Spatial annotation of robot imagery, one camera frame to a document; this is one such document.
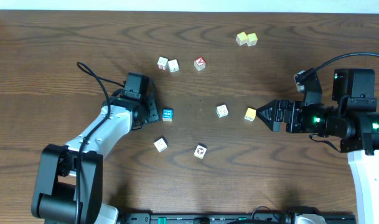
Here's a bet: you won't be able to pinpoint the yellow far right block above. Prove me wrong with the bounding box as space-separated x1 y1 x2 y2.
247 33 258 47

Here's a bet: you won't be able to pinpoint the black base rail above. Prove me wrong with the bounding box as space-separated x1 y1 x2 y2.
117 206 357 224

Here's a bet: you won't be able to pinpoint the red letter A block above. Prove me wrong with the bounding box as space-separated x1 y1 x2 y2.
194 57 207 71

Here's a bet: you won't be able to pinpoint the yellow block near centre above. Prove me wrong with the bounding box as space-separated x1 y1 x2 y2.
244 108 256 121

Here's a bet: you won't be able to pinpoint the blue top wooden block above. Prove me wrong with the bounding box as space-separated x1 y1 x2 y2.
162 109 174 121

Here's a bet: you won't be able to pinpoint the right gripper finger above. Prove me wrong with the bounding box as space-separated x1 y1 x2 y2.
260 116 281 132
256 100 281 114

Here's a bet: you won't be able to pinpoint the white letter wooden block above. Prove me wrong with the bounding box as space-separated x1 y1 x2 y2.
167 59 179 73

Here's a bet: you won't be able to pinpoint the brown circle wooden block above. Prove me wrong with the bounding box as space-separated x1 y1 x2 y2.
194 145 207 159

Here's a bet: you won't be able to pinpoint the pale yellow far block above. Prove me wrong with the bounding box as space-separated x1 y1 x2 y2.
236 32 248 45

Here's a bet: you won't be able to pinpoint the white red wooden block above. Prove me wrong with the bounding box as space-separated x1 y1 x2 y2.
157 57 168 70

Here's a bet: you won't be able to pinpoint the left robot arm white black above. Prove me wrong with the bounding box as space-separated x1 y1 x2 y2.
31 73 160 223

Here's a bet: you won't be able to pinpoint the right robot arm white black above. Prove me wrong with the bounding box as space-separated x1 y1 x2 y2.
256 68 379 223

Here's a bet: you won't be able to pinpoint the white green wooden block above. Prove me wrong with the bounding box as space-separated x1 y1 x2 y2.
216 104 228 118

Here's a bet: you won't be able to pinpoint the white block letter B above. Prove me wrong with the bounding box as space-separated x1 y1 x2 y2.
154 138 168 152

